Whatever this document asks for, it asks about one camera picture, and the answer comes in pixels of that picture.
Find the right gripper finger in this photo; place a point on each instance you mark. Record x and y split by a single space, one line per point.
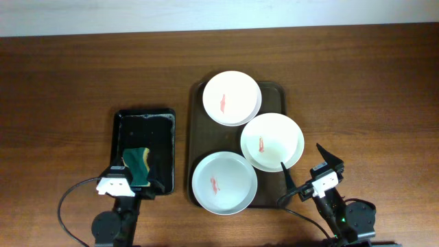
304 191
332 161

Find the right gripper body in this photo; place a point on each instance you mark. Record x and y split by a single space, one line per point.
305 191

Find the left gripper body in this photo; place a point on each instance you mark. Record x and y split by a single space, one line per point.
145 192

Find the green yellow sponge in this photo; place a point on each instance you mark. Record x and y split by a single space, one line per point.
136 160

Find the white plate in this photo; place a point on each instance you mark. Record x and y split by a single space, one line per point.
224 183
231 98
272 142

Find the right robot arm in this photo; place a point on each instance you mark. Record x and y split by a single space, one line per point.
350 220

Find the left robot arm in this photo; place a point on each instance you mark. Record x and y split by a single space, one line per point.
116 228

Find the black soapy water tray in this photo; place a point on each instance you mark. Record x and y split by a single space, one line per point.
154 129

